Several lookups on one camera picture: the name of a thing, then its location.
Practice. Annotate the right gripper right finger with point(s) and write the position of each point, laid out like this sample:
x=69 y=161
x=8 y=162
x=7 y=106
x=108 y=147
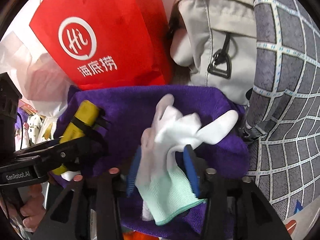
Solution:
x=253 y=215

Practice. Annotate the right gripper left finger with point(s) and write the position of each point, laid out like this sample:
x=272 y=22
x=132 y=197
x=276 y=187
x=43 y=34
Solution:
x=91 y=204

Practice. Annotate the yellow Adidas pouch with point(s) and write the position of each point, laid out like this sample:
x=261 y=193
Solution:
x=77 y=129

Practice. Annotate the white work gloves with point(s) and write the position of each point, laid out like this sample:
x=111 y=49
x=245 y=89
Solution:
x=163 y=186

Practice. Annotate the person's left hand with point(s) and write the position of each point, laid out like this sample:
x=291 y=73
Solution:
x=32 y=211

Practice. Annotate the fruit print tablecloth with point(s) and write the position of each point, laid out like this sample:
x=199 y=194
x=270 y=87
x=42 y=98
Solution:
x=304 y=218

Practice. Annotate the white Miniso plastic bag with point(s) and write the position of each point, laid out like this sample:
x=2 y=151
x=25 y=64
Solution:
x=43 y=84

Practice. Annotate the grey checked cushion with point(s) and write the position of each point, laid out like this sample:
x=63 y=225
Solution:
x=282 y=119

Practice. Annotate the purple towel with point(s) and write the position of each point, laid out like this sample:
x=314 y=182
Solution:
x=130 y=111

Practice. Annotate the red Haidilao paper bag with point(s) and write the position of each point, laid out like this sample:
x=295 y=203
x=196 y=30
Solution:
x=106 y=43

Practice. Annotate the beige grey backpack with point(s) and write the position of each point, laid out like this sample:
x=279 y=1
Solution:
x=216 y=40

